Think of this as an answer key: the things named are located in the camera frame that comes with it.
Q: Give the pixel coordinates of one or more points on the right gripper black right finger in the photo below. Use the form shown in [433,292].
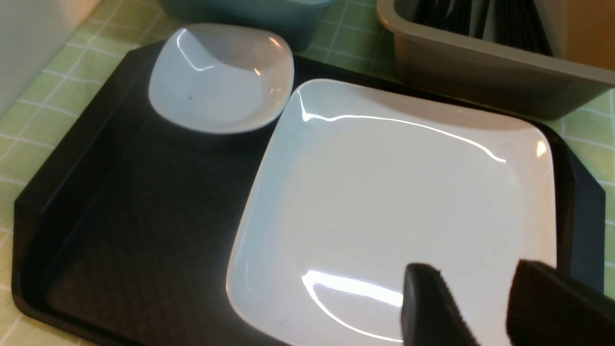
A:
[550,308]

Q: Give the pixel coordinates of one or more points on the large white square plate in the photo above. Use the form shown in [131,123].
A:
[356,183]

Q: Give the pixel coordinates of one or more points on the large white plastic tub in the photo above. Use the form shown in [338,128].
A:
[31,33]

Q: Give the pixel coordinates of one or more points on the brown plastic bin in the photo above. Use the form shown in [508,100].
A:
[502,78]

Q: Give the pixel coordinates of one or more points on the teal plastic bin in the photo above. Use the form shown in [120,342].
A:
[294,20]

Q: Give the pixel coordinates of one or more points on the bundle of black chopsticks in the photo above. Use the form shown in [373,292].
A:
[512,23]

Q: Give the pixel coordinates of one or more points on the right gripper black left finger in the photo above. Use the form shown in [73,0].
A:
[429,315]

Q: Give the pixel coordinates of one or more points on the black serving tray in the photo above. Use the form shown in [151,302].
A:
[124,233]

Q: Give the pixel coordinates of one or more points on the white small bowl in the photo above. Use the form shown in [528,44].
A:
[222,79]

